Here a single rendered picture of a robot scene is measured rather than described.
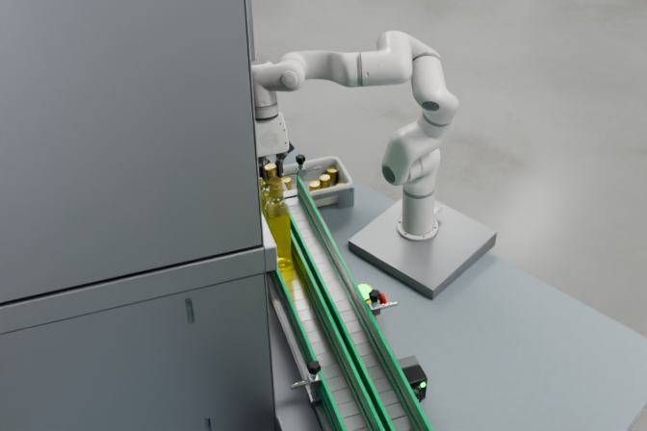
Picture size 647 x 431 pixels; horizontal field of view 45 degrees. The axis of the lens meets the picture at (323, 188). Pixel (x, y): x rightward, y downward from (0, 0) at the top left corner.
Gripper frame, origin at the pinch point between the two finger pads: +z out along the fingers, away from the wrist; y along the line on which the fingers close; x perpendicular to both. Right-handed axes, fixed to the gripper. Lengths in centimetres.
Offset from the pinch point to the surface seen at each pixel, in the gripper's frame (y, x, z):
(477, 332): 46, -25, 48
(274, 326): -8.0, -20.1, 33.4
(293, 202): 10.8, 24.8, 21.6
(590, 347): 71, -39, 52
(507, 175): 149, 137, 83
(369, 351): 11, -35, 37
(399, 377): 12, -51, 34
